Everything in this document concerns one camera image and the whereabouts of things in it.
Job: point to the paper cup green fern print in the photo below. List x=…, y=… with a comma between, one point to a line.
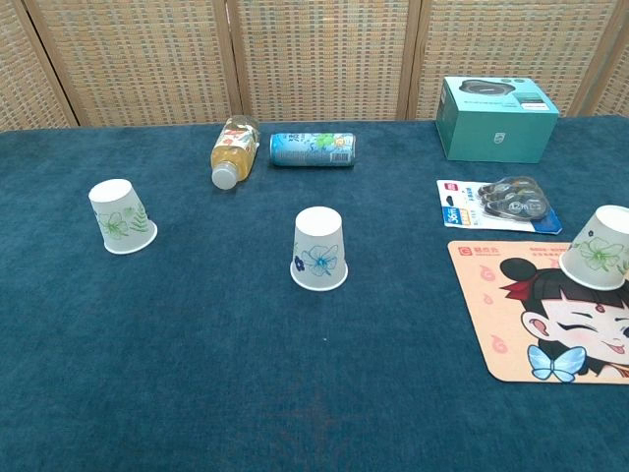
x=118, y=196

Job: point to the paper cup green flower print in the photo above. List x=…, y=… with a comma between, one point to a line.
x=597, y=236

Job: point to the paper cup blue flower print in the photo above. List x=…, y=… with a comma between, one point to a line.
x=319, y=236

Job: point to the blue drink can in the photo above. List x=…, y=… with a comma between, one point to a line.
x=309, y=150

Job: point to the yellow tea plastic bottle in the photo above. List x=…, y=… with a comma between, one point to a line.
x=235, y=152

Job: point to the correction tape blister pack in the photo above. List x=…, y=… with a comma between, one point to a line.
x=462, y=206

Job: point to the dark blue table cloth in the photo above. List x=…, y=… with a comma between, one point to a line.
x=196, y=344

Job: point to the woven bamboo folding screen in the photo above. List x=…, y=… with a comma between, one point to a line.
x=314, y=54

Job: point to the cartoon girl mouse pad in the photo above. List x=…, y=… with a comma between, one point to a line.
x=506, y=314

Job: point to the teal speaker box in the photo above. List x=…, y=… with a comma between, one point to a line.
x=496, y=133

